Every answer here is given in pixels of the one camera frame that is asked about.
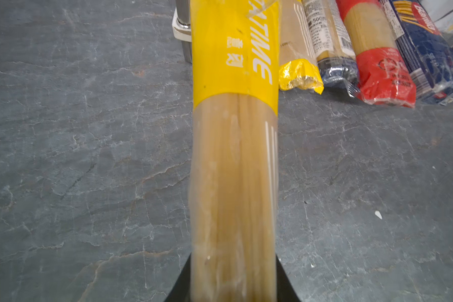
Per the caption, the white two-tier shelf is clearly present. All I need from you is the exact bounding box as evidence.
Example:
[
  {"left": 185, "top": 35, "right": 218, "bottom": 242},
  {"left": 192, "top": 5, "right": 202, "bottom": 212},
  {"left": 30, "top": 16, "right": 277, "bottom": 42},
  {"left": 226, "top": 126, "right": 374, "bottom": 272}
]
[{"left": 172, "top": 0, "right": 193, "bottom": 64}]

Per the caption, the red spaghetti bag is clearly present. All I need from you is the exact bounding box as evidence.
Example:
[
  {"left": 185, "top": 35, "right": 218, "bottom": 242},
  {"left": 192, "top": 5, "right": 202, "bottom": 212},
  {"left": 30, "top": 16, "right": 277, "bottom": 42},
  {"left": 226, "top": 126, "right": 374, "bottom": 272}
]
[{"left": 336, "top": 0, "right": 416, "bottom": 108}]

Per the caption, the dark blue Barilla pasta box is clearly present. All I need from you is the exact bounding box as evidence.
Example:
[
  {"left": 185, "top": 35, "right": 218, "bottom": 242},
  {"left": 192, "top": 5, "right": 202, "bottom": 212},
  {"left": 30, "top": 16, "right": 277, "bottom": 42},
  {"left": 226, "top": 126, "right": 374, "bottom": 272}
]
[{"left": 380, "top": 0, "right": 453, "bottom": 105}]

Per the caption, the clear spaghetti bag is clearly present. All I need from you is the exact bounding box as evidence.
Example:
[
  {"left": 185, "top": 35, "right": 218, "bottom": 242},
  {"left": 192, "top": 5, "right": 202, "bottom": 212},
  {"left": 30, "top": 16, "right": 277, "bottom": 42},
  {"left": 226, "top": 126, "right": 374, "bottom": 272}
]
[{"left": 302, "top": 0, "right": 359, "bottom": 98}]

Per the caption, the yellow Pastatime spaghetti bag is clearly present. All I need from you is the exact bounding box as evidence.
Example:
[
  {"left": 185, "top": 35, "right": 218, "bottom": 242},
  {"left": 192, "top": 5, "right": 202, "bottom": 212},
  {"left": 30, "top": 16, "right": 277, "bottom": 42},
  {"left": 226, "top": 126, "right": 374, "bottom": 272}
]
[{"left": 279, "top": 0, "right": 324, "bottom": 94}]

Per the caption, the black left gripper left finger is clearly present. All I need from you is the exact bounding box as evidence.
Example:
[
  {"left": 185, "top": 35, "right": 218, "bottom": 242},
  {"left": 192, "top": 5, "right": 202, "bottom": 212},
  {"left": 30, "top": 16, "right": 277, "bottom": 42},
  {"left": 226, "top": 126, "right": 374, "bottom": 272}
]
[{"left": 164, "top": 255, "right": 191, "bottom": 302}]

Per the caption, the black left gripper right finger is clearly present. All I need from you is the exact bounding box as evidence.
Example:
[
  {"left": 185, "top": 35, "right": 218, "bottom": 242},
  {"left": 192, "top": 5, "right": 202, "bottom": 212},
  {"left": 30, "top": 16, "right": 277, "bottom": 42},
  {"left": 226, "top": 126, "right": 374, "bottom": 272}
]
[{"left": 276, "top": 256, "right": 300, "bottom": 302}]

